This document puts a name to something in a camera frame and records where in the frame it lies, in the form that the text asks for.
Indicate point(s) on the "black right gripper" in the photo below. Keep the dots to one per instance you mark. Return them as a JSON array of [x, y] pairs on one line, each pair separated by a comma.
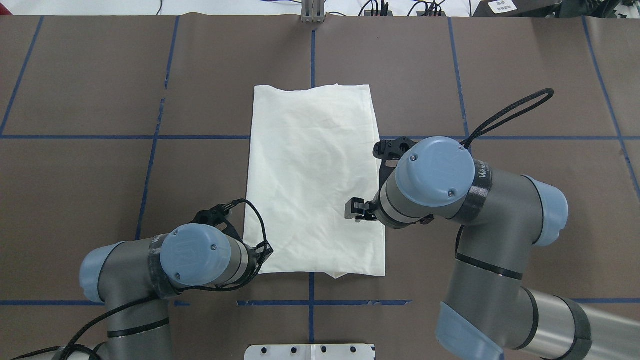
[[369, 210]]

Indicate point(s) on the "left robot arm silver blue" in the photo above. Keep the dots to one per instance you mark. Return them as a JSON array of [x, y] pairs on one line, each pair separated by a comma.
[[136, 279]]

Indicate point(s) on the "cream long-sleeve cat shirt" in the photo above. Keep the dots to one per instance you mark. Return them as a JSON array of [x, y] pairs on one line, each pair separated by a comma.
[[311, 151]]

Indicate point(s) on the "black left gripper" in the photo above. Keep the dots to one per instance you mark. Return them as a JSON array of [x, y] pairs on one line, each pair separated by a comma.
[[263, 251]]

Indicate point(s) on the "aluminium frame post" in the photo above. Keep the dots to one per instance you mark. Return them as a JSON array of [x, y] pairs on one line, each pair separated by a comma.
[[313, 11]]

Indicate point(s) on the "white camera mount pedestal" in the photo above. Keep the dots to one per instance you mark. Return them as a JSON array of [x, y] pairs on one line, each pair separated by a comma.
[[331, 351]]

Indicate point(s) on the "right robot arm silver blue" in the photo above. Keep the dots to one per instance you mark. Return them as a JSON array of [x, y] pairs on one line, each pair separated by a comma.
[[502, 216]]

